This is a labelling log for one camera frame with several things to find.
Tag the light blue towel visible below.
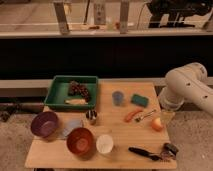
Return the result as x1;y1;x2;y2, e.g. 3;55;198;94
62;119;83;137

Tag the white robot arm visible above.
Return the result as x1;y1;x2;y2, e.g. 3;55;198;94
158;62;213;116

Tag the orange-brown bowl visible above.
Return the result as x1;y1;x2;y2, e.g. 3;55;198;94
66;127;94;156

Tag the purple bowl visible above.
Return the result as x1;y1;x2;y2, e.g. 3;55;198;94
31;111;59;138

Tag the blue plastic cup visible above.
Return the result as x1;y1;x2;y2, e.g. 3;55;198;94
112;91;124;106

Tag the dark grape bunch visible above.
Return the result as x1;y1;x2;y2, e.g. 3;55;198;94
68;81;91;102

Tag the small metal cup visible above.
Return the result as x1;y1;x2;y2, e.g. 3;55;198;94
86;110;97;125

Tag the yellow banana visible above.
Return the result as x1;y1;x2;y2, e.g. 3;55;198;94
65;99;88;105

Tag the orange carrot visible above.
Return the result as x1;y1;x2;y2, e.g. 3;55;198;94
124;108;143;122

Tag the green sponge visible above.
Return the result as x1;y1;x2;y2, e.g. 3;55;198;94
131;94;149;107

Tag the green plastic tray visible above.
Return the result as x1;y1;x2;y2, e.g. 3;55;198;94
44;75;98;110

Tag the metal fork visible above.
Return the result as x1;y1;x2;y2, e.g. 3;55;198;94
134;109;156;122

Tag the white cup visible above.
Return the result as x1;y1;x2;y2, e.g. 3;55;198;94
96;134;114;155

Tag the orange fruit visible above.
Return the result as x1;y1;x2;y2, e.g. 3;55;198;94
151;118;164;131

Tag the dark small object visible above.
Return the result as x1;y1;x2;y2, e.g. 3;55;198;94
160;143;179;160

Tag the black machine in background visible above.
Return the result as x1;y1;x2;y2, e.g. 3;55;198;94
147;0;213;28

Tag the grey metal post middle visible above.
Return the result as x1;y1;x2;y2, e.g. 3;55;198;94
93;0;106;25

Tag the grey metal post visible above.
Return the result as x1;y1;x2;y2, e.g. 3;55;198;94
93;0;106;25
53;0;69;35
119;0;129;34

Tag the black handled brush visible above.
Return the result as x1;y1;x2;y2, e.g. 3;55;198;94
128;147;161;161

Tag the grey metal post right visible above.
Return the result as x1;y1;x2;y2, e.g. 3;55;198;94
119;0;129;34

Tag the grey metal post left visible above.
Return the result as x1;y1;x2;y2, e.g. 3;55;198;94
53;0;69;35

